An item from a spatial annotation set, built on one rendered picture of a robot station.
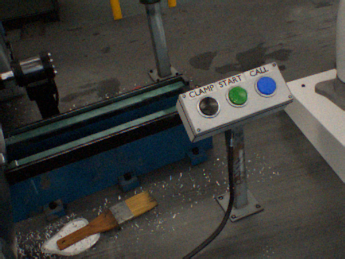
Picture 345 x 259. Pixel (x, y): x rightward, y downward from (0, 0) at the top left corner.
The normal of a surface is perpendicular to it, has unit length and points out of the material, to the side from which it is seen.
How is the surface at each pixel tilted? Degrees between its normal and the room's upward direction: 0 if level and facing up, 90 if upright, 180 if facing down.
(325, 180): 0
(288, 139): 0
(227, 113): 38
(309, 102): 4
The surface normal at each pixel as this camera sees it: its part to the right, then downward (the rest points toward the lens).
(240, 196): 0.37, 0.52
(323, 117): -0.19, -0.81
